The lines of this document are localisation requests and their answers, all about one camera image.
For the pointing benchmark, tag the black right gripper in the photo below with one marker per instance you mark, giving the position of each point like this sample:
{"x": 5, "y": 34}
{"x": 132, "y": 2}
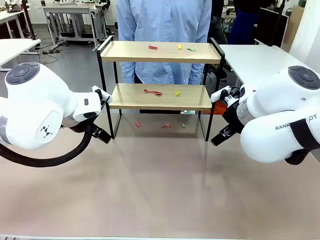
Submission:
{"x": 233, "y": 117}

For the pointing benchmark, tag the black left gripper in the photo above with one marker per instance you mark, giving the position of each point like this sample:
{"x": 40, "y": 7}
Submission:
{"x": 96, "y": 130}

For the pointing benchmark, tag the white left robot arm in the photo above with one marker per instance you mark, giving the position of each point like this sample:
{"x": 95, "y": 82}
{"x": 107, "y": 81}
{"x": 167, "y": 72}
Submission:
{"x": 37, "y": 105}

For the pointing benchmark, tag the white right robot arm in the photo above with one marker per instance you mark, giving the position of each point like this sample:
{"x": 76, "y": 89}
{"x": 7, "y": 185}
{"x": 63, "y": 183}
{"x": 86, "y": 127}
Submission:
{"x": 275, "y": 105}

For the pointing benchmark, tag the orange object on floor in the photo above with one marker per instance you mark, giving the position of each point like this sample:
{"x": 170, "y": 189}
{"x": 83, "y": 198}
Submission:
{"x": 221, "y": 108}

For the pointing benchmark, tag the small red paper scrap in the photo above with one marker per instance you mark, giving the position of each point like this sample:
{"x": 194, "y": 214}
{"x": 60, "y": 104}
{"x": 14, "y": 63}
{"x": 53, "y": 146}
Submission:
{"x": 165, "y": 125}
{"x": 137, "y": 124}

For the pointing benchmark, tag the long red paper scrap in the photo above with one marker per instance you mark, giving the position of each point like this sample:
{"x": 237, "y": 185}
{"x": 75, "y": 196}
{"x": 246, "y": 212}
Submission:
{"x": 152, "y": 92}
{"x": 153, "y": 47}

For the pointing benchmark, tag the black office chair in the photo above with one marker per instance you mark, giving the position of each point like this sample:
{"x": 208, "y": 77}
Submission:
{"x": 218, "y": 32}

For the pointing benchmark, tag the person in dark blue trousers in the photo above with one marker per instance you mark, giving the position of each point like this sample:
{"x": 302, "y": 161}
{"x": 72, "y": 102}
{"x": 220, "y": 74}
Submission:
{"x": 241, "y": 25}

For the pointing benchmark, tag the black monitor panel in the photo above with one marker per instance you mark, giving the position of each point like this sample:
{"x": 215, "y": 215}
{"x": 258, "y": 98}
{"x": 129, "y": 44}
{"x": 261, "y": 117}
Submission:
{"x": 271, "y": 25}

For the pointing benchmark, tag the grey metal workbench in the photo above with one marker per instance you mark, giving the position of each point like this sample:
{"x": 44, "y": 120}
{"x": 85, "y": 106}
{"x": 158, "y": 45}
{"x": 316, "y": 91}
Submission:
{"x": 72, "y": 15}

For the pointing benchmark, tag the person in light blue shirt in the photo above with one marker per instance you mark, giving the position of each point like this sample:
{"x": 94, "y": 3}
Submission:
{"x": 162, "y": 22}

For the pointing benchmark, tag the tall cardboard panel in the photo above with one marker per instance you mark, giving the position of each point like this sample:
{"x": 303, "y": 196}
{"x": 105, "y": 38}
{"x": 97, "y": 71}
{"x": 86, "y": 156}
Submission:
{"x": 292, "y": 25}

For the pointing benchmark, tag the black stand pole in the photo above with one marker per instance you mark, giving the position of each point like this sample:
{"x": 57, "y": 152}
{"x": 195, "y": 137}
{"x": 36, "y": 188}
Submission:
{"x": 28, "y": 20}

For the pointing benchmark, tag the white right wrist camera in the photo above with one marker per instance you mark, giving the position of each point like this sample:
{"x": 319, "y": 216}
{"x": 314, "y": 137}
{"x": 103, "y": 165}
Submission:
{"x": 217, "y": 96}

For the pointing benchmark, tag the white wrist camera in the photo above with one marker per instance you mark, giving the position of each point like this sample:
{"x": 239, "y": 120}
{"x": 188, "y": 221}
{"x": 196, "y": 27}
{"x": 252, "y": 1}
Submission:
{"x": 105, "y": 95}
{"x": 217, "y": 96}

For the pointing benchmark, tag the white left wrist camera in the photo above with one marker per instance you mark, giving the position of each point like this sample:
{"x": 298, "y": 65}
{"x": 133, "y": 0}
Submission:
{"x": 105, "y": 95}

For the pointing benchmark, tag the two-tier wooden shelf black frame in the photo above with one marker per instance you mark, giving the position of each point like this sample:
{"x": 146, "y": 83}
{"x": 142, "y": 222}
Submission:
{"x": 160, "y": 53}

